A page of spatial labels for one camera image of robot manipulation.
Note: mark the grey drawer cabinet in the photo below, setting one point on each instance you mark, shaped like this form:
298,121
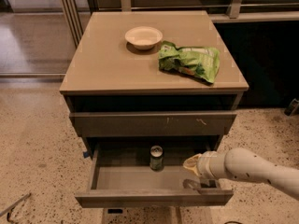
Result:
107,74

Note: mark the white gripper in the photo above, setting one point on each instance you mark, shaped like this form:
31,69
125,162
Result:
206,166

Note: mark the dark object on floor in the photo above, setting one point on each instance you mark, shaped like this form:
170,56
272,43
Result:
292,107

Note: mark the closed grey top drawer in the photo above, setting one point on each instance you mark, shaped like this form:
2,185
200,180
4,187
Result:
140,124

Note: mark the open grey middle drawer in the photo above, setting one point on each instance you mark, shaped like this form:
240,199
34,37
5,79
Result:
121,177

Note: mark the white paper bowl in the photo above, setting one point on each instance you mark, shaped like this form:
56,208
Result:
143,37

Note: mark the green chip bag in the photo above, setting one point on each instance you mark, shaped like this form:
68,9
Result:
197,62

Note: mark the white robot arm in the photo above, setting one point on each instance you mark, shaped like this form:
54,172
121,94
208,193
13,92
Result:
240,164

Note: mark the metal rod on floor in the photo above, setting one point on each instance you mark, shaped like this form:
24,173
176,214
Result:
13,205

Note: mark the green soda can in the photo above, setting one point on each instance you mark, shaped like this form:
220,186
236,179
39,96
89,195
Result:
156,158

